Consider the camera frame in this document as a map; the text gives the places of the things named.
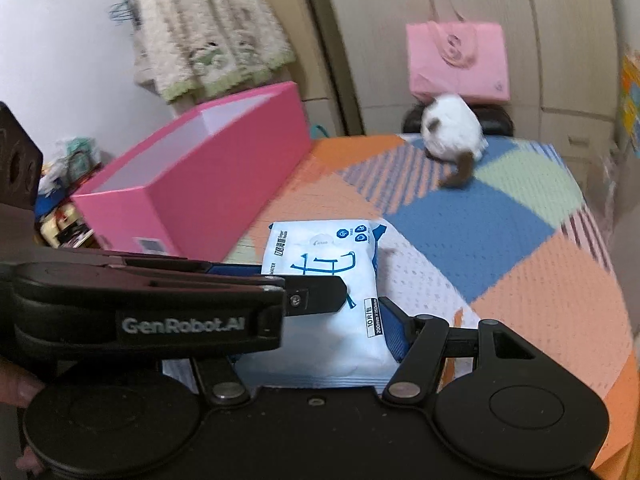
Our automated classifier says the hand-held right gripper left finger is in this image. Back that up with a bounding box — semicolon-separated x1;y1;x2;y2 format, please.
190;352;252;407

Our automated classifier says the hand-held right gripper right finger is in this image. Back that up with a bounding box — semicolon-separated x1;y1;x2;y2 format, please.
378;297;538;404

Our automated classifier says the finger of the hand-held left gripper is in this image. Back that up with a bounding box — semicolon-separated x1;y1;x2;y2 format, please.
150;275;351;318
102;254;266;281

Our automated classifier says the blue wet wipes pack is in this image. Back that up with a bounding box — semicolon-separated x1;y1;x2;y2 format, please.
235;219;408;391

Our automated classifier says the pink cardboard box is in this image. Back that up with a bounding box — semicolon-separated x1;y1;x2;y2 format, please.
70;81;313;263

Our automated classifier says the person's left hand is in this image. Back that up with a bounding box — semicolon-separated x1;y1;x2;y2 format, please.
0;357;47;406

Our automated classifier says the pile of assorted packages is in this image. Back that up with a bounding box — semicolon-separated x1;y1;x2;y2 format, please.
35;136;103;252

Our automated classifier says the colourful patchwork blanket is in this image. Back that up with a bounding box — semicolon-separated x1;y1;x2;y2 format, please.
162;132;633;471

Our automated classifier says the white and brown plush toy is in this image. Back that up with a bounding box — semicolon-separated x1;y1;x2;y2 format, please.
420;94;488;191

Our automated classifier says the cream fleece pajamas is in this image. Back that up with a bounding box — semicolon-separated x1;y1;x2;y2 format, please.
131;0;296;105

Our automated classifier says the black suitcase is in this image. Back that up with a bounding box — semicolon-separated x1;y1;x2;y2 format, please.
402;102;516;137

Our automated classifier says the pink tote bag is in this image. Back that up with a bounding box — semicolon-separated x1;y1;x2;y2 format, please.
405;0;512;103

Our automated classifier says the colourful paper bag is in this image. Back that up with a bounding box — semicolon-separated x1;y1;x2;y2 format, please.
619;47;640;157

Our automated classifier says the beige wardrobe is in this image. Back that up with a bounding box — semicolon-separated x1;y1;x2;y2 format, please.
300;0;640;161

